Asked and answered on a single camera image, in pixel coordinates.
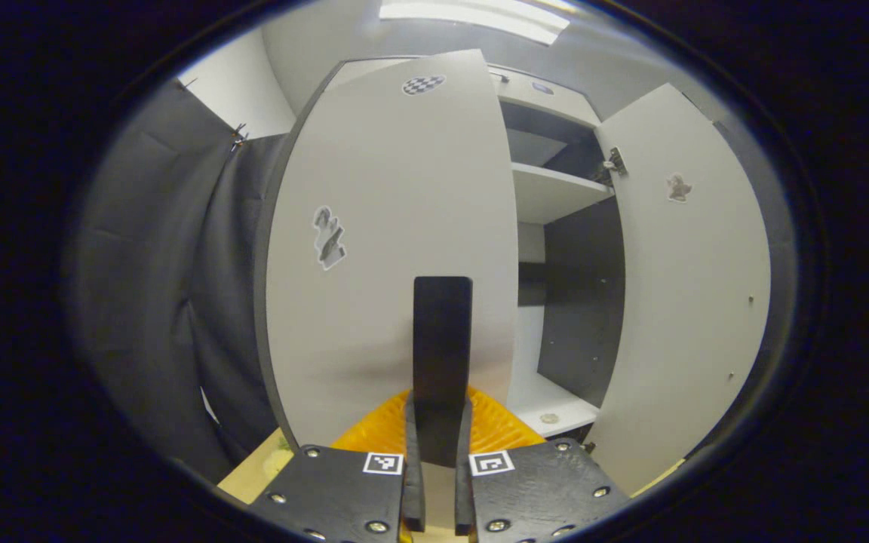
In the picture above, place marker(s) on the large ceiling light panel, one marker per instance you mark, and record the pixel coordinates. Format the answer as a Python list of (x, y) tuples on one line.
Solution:
[(480, 16)]

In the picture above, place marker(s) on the grey cabinet drawer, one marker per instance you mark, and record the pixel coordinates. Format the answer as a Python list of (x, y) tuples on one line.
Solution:
[(563, 102)]

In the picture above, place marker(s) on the metal door hinge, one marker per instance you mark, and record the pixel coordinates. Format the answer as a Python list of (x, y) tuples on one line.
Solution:
[(615, 162)]

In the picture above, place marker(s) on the grey cabinet door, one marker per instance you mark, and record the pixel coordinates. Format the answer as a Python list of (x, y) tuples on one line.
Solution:
[(389, 226), (683, 302)]

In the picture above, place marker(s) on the white cabinet shelf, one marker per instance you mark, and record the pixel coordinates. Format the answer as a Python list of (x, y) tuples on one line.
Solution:
[(548, 192), (548, 400)]

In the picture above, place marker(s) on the black backdrop cloth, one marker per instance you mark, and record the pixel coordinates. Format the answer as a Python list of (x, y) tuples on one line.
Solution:
[(155, 264)]

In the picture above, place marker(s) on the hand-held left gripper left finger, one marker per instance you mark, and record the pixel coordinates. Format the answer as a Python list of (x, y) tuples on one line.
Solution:
[(413, 490)]

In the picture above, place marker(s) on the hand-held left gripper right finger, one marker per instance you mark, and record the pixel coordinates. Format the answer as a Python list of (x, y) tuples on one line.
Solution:
[(465, 490)]

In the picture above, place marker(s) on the small metal cloth clip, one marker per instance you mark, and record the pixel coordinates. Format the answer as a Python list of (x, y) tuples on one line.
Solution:
[(240, 138), (190, 81)]

